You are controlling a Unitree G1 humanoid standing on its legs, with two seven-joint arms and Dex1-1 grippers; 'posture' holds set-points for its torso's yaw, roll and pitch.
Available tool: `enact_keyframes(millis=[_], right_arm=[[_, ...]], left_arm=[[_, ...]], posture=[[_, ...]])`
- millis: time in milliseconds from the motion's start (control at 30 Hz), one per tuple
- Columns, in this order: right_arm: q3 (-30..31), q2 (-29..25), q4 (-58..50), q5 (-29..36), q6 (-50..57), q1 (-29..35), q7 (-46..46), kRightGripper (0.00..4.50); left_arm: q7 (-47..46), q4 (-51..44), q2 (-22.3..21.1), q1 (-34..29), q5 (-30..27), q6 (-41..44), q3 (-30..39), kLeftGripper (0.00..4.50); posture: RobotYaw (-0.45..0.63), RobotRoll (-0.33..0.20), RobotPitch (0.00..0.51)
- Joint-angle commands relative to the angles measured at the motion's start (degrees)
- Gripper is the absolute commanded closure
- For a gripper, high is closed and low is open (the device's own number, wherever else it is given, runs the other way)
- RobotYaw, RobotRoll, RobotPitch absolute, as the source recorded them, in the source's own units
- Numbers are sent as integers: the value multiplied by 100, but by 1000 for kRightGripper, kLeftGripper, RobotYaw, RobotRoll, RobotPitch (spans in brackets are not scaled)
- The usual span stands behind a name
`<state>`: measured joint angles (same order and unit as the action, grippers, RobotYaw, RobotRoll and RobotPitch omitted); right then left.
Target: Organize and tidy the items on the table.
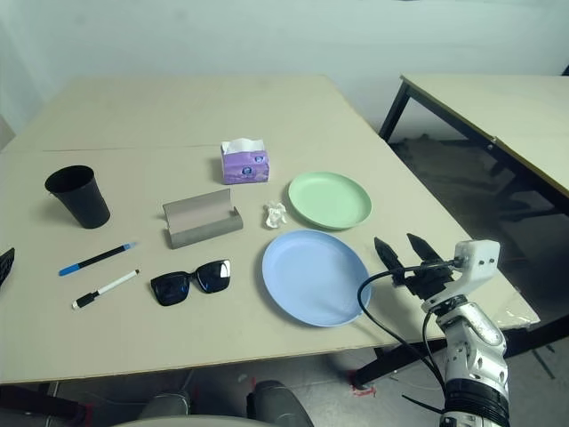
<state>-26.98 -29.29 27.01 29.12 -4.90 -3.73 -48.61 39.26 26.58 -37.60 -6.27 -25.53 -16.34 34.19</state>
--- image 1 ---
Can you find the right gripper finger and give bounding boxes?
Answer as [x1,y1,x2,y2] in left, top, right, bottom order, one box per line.
[406,232,443,268]
[373,237,407,278]

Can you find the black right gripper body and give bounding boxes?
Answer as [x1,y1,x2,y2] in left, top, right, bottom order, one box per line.
[393,260,459,300]

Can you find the grey left robot leg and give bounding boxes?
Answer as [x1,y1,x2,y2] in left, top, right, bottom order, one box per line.
[137,390,193,422]

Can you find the black plastic cup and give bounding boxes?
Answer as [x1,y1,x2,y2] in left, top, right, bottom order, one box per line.
[44,165,111,230]

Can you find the green plate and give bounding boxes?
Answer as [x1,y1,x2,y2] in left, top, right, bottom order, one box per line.
[287,172,373,231]

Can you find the clear plastic tape patch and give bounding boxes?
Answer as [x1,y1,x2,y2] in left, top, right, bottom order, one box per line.
[495,306,541,331]

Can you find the white tissue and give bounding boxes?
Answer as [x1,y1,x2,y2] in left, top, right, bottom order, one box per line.
[263,199,287,230]

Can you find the blue plate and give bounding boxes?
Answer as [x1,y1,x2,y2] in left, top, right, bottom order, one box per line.
[260,230,373,329]

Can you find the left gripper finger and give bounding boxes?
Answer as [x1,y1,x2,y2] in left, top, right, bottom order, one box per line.
[0,247,16,288]

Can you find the black pen blue cap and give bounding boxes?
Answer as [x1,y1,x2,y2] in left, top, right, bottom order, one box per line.
[58,242,138,278]

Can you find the grey glasses case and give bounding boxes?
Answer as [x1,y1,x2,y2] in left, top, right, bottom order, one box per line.
[162,188,244,250]

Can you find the purple tissue pack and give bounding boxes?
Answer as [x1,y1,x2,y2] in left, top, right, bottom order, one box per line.
[220,138,271,186]

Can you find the grey round base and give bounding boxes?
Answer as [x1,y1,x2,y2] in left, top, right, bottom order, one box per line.
[245,380,313,427]

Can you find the black sunglasses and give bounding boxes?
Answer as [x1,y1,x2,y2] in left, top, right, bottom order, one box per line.
[149,259,232,308]

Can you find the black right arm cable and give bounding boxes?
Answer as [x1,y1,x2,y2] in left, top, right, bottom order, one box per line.
[357,270,448,388]

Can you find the beige table black legs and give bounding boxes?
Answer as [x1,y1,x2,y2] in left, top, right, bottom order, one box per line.
[377,73,569,199]

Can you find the grey robot torso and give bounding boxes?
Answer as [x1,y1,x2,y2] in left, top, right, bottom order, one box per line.
[110,415,285,427]

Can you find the white marker black cap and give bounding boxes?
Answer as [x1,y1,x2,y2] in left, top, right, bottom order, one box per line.
[72,269,141,310]

